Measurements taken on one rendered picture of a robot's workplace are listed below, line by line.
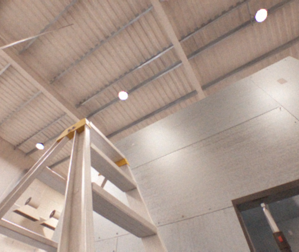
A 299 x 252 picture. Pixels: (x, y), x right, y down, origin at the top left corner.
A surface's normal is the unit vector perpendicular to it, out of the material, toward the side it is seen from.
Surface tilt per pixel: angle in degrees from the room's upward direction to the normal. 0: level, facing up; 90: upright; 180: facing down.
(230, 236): 90
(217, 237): 90
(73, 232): 88
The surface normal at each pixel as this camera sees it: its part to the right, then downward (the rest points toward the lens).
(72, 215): -0.54, -0.70
